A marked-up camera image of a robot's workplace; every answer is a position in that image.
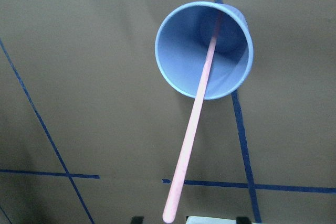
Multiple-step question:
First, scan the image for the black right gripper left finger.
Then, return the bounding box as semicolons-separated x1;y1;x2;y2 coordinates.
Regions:
131;216;144;224

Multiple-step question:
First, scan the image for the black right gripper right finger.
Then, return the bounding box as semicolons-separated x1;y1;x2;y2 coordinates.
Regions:
236;216;250;224

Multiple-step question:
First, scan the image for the pink chopstick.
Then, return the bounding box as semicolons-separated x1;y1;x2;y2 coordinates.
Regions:
162;13;223;223

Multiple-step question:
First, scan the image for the blue ribbed plastic cup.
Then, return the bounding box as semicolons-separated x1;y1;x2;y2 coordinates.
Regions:
155;1;254;100

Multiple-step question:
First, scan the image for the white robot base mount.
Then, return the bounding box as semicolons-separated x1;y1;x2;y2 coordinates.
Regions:
186;216;253;224

